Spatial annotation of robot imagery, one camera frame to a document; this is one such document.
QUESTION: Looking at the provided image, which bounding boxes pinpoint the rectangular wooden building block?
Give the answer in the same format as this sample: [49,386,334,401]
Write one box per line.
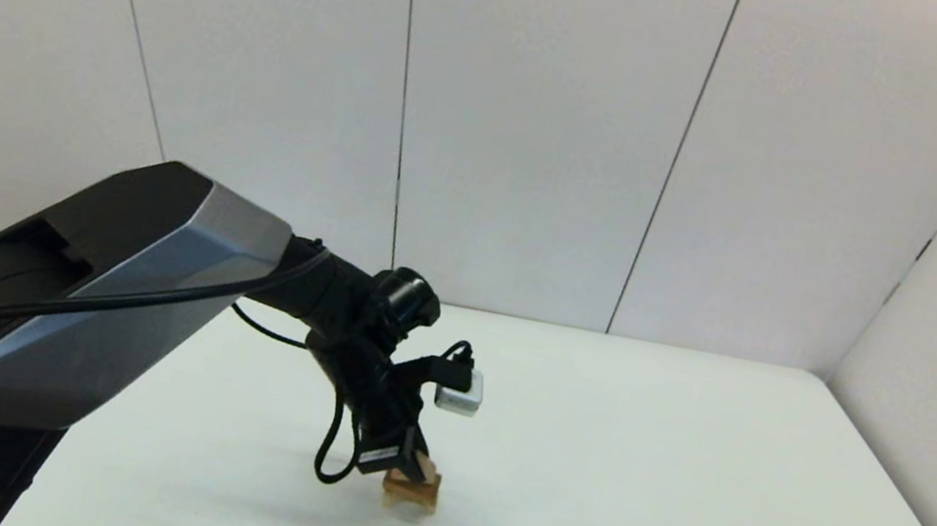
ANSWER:
[381,468,443,505]

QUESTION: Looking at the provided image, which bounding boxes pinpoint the arched wooden building block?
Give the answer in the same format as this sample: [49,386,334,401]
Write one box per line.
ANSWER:
[383,490,440,519]

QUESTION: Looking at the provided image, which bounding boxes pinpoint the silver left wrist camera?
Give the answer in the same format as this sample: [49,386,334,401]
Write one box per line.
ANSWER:
[431,362,489,420]

